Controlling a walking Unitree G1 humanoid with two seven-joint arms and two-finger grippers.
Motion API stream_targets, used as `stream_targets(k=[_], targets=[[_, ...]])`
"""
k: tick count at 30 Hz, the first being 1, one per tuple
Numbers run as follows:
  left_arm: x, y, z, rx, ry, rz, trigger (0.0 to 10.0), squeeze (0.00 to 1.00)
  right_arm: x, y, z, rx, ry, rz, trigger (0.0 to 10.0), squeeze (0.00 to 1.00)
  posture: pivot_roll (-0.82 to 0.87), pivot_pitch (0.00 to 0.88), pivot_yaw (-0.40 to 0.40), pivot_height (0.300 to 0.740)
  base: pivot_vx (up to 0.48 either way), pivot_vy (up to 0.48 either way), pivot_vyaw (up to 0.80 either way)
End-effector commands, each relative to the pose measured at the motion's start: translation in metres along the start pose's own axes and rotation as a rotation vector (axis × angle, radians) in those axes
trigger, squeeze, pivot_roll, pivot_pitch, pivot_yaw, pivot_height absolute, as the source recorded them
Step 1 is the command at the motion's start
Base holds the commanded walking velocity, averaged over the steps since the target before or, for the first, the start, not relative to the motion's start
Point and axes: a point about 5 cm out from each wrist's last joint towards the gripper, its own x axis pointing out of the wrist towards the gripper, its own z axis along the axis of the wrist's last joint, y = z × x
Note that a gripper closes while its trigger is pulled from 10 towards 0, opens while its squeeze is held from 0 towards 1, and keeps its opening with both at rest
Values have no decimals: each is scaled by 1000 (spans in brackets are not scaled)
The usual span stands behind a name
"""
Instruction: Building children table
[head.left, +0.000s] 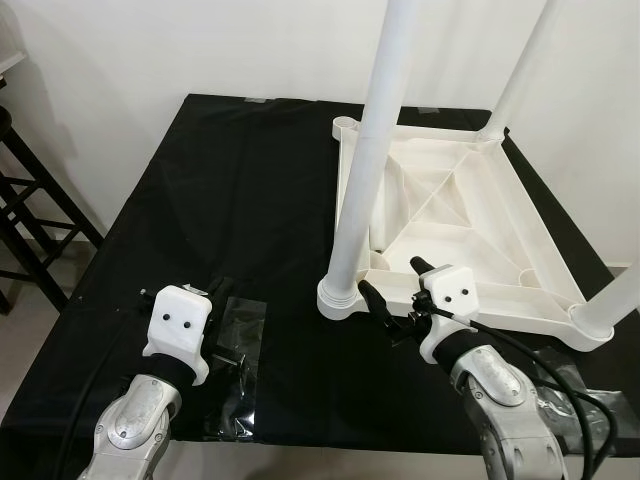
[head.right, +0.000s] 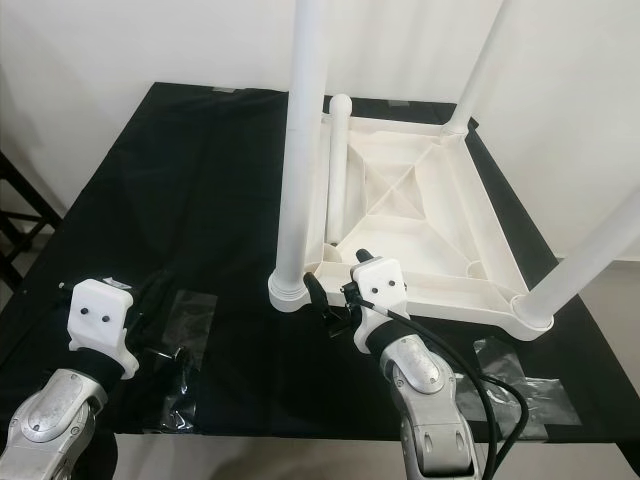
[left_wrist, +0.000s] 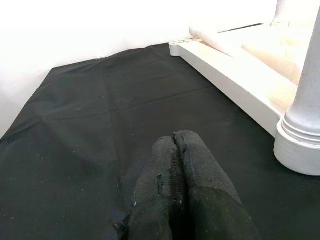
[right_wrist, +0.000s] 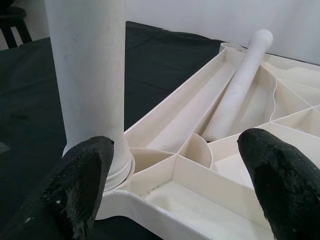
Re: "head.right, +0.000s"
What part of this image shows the white plastic table top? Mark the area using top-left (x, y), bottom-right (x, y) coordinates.
top-left (268, 105), bottom-right (556, 333)

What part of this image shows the black tablecloth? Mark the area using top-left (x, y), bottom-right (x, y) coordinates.
top-left (0, 82), bottom-right (640, 446)

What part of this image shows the black round stool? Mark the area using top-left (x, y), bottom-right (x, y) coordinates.
top-left (0, 150), bottom-right (63, 291)

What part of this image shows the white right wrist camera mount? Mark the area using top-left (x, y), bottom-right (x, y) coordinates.
top-left (345, 258), bottom-right (409, 353)

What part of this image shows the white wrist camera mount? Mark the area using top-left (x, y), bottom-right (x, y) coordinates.
top-left (345, 258), bottom-right (409, 353)
top-left (65, 278), bottom-right (143, 379)

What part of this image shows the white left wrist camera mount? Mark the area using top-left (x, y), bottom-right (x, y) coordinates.
top-left (65, 278), bottom-right (143, 379)

